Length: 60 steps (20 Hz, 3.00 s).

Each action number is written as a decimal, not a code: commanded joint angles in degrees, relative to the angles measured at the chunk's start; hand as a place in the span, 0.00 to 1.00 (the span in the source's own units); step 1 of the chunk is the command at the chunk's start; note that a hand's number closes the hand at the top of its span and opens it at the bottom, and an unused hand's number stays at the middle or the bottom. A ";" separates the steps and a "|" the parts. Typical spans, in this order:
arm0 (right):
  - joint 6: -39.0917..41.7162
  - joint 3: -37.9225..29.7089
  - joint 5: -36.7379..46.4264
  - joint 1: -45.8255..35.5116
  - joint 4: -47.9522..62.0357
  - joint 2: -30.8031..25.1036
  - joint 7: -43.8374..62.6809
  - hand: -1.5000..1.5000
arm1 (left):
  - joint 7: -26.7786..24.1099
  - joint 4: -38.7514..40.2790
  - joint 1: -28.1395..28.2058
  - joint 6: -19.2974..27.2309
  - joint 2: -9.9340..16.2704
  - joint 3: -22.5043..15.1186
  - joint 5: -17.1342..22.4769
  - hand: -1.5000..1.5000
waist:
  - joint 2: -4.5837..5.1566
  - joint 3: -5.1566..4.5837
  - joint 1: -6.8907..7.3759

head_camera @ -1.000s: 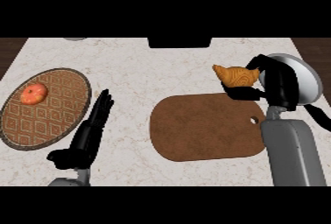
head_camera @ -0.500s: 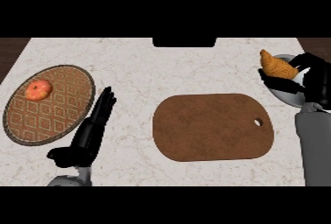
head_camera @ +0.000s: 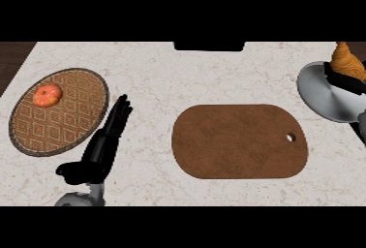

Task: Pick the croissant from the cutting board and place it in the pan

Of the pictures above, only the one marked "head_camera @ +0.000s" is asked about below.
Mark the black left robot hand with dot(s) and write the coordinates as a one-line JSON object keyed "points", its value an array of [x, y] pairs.
{"points": [[103, 145]]}

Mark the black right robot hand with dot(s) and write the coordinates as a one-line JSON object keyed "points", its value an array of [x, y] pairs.
{"points": [[346, 80]]}

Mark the golden brown croissant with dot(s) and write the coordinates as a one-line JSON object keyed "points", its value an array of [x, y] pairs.
{"points": [[347, 63]]}

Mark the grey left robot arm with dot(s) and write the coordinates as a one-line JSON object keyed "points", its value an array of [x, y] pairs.
{"points": [[83, 197]]}

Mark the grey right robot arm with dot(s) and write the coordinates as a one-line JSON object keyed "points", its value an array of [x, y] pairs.
{"points": [[362, 121]]}

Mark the brown wooden cutting board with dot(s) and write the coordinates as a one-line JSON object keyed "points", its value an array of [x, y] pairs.
{"points": [[238, 142]]}

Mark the round brown woven placemat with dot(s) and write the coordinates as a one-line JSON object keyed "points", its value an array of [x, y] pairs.
{"points": [[57, 129]]}

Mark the orange-red tomato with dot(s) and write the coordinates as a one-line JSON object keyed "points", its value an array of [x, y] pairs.
{"points": [[48, 95]]}

